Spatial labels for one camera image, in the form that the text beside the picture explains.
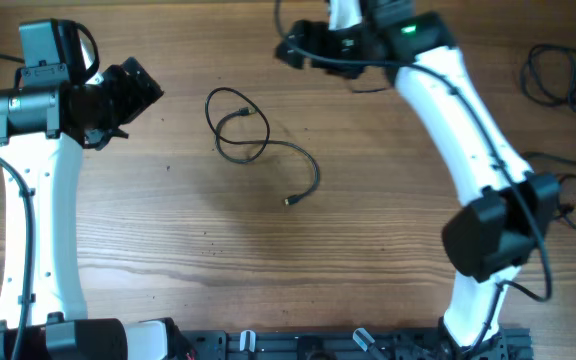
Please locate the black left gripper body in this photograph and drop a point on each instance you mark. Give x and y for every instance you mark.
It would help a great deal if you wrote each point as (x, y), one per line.
(119, 101)

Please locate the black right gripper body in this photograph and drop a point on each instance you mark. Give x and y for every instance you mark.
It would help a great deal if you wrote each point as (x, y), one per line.
(342, 45)

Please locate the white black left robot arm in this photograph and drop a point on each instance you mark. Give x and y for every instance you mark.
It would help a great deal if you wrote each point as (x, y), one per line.
(61, 104)

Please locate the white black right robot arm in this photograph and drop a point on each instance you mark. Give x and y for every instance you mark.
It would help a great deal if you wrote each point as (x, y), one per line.
(506, 207)

